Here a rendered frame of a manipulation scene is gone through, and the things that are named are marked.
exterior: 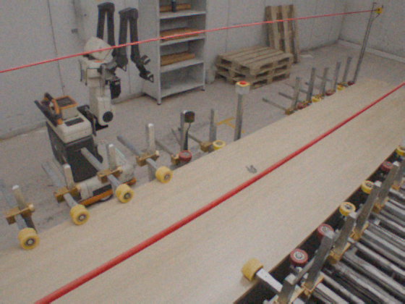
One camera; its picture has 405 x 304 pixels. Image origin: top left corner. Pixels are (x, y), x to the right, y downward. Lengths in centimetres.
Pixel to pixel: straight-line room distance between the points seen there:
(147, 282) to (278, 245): 59
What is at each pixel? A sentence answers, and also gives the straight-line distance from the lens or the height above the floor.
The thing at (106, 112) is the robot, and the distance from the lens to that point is 285.
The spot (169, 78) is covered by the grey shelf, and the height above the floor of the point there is 16.
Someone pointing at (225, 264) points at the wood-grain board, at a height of 90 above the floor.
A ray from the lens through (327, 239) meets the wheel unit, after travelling 126.
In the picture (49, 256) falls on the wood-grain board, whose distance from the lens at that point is 152.
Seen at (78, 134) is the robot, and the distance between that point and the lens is 263.
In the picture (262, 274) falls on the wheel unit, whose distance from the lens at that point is 132.
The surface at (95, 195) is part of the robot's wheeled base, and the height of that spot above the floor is 13.
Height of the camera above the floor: 202
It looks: 33 degrees down
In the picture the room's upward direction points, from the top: 3 degrees clockwise
